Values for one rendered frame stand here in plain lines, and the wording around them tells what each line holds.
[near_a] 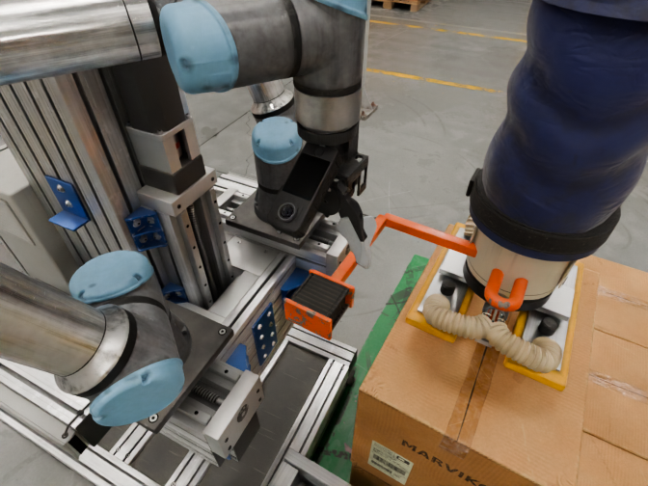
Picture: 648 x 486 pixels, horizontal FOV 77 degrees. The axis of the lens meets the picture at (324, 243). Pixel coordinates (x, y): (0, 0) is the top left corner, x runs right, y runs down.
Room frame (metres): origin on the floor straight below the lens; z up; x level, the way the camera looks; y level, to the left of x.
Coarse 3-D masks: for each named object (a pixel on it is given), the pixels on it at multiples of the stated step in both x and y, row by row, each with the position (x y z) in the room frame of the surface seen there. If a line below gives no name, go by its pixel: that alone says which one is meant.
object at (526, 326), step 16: (576, 272) 0.59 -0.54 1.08; (576, 288) 0.55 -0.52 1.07; (576, 304) 0.51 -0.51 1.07; (528, 320) 0.47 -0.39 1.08; (544, 320) 0.45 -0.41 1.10; (560, 320) 0.47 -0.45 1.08; (576, 320) 0.47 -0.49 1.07; (528, 336) 0.43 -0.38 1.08; (544, 336) 0.43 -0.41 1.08; (560, 336) 0.43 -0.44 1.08; (512, 368) 0.37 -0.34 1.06; (560, 368) 0.37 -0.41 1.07; (544, 384) 0.35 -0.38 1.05; (560, 384) 0.34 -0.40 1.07
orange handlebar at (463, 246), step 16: (384, 224) 0.62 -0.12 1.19; (400, 224) 0.62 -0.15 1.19; (416, 224) 0.61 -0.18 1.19; (432, 240) 0.58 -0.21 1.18; (448, 240) 0.57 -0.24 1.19; (464, 240) 0.57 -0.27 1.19; (352, 256) 0.52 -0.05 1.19; (336, 272) 0.48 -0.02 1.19; (496, 272) 0.48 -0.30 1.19; (496, 288) 0.45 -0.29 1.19; (512, 288) 0.45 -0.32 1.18; (496, 304) 0.42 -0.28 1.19; (512, 304) 0.41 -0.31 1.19
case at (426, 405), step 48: (432, 336) 0.52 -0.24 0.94; (576, 336) 0.52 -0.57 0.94; (384, 384) 0.41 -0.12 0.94; (432, 384) 0.40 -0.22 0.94; (480, 384) 0.40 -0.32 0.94; (528, 384) 0.40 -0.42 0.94; (576, 384) 0.40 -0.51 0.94; (384, 432) 0.36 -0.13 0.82; (432, 432) 0.32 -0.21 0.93; (480, 432) 0.31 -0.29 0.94; (528, 432) 0.31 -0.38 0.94; (576, 432) 0.31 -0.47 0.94; (384, 480) 0.34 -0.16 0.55; (432, 480) 0.30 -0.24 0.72; (480, 480) 0.26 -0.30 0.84; (528, 480) 0.23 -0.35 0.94; (576, 480) 0.23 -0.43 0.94
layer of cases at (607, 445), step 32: (608, 288) 1.00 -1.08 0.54; (640, 288) 1.00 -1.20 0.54; (608, 320) 0.85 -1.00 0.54; (640, 320) 0.85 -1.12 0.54; (608, 352) 0.73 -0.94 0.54; (640, 352) 0.73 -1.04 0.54; (608, 384) 0.62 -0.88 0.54; (640, 384) 0.62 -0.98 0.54; (608, 416) 0.52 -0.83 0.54; (640, 416) 0.52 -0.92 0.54; (608, 448) 0.43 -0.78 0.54; (640, 448) 0.43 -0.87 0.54; (352, 480) 0.39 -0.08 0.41; (608, 480) 0.35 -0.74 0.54; (640, 480) 0.35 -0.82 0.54
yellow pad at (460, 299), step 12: (456, 228) 0.74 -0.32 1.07; (444, 252) 0.66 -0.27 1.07; (432, 276) 0.58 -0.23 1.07; (444, 276) 0.58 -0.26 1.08; (420, 288) 0.55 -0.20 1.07; (432, 288) 0.55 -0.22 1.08; (444, 288) 0.53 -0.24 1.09; (456, 288) 0.55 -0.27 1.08; (468, 288) 0.55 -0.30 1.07; (420, 300) 0.52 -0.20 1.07; (456, 300) 0.51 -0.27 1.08; (468, 300) 0.52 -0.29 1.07; (408, 312) 0.49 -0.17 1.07; (420, 312) 0.49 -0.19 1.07; (420, 324) 0.46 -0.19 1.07; (444, 336) 0.44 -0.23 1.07; (456, 336) 0.44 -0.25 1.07
